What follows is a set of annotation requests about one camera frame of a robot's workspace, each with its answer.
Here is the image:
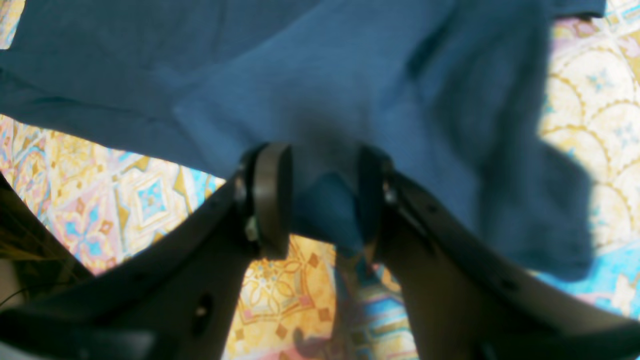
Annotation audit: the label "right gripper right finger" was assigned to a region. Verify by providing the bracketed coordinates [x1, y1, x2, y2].
[358, 146, 640, 360]

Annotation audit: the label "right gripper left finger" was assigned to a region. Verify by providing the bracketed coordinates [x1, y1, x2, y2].
[1, 143, 293, 360]

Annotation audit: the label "dark navy t-shirt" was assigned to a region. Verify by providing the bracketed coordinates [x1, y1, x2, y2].
[1, 0, 606, 281]

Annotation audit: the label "patterned colourful tablecloth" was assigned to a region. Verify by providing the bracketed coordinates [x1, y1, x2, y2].
[1, 0, 640, 360]

